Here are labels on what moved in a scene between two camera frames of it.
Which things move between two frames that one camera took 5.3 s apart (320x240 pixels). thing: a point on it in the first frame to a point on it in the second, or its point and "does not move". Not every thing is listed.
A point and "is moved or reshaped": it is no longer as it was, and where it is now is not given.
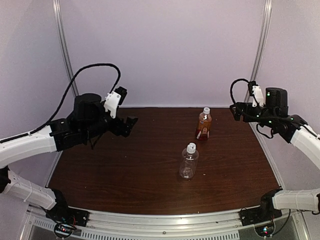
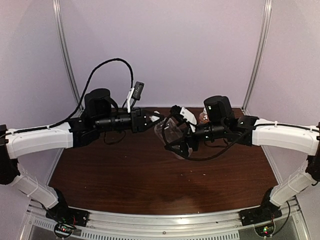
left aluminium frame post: (57, 7) does not move
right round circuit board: (265, 229) does not move
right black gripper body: (246, 106) to (188, 136)
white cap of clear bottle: (191, 148) is moved or reshaped
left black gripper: (127, 128) to (138, 123)
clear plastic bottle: (188, 164) to (170, 132)
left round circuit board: (63, 230) does not move
